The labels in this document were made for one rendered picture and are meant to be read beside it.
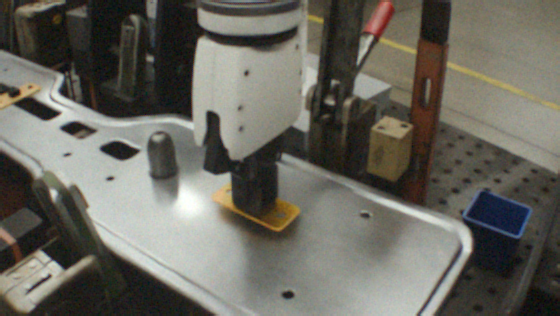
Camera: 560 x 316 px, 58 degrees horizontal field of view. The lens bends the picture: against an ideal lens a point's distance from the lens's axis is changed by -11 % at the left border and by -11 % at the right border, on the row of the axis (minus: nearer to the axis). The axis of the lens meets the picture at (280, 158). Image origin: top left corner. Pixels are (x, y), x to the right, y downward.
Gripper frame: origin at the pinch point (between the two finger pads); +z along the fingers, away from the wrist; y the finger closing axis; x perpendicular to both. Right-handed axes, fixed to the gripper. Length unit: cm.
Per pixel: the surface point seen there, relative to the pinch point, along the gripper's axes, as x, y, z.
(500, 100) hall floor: -28, -260, 104
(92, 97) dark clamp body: -50, -17, 12
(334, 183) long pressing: 3.6, -8.7, 3.4
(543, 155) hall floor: 9, -214, 104
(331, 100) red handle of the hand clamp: 0.1, -13.3, -3.2
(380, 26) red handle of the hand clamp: 0.8, -22.7, -9.3
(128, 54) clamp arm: -32.6, -12.6, -1.5
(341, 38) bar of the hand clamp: 0.0, -14.9, -9.8
